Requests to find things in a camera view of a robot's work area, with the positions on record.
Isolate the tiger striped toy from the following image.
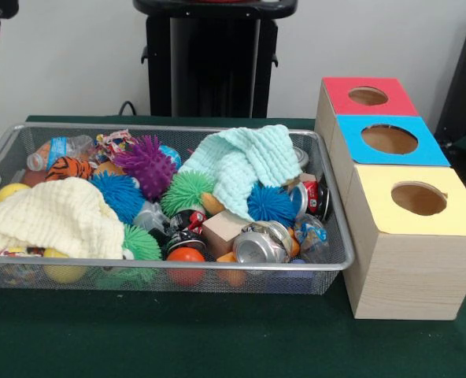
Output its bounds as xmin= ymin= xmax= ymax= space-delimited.
xmin=44 ymin=156 xmax=94 ymax=182

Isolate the dark green table cloth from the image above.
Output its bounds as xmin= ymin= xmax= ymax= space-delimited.
xmin=0 ymin=114 xmax=466 ymax=378

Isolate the mint green cloth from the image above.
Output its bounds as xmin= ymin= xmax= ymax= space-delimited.
xmin=178 ymin=124 xmax=302 ymax=221

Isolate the crushed clear plastic bottle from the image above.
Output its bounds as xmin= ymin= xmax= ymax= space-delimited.
xmin=25 ymin=135 xmax=94 ymax=171

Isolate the orange red ball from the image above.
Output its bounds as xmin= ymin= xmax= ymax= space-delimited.
xmin=167 ymin=246 xmax=206 ymax=287

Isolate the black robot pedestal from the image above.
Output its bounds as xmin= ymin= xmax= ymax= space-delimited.
xmin=133 ymin=0 xmax=298 ymax=119

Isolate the clear mesh bin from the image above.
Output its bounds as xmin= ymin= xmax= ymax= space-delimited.
xmin=0 ymin=122 xmax=356 ymax=296

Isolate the wooden box with three holes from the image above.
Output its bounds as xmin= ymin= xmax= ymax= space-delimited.
xmin=314 ymin=76 xmax=466 ymax=321

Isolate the purple spiky ball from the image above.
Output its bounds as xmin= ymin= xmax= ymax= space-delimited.
xmin=113 ymin=135 xmax=179 ymax=201

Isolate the cream yellow cloth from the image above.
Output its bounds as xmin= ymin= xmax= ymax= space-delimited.
xmin=0 ymin=177 xmax=126 ymax=261

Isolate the crushed silver can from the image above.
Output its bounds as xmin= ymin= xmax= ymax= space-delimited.
xmin=231 ymin=220 xmax=294 ymax=265

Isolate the green spiky ball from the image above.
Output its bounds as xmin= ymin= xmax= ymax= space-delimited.
xmin=161 ymin=170 xmax=216 ymax=218
xmin=121 ymin=224 xmax=163 ymax=262

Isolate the blue spiky ball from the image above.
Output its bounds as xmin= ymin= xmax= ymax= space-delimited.
xmin=246 ymin=182 xmax=298 ymax=228
xmin=89 ymin=171 xmax=146 ymax=225

